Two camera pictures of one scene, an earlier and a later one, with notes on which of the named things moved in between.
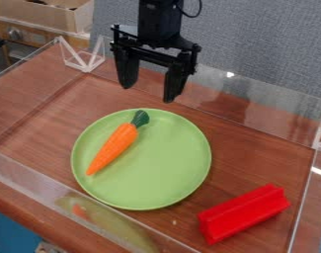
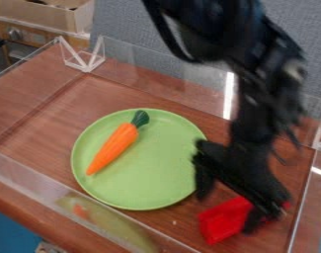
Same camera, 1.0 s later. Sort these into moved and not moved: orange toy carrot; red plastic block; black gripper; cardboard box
Moved: black gripper
Not moved: red plastic block; orange toy carrot; cardboard box
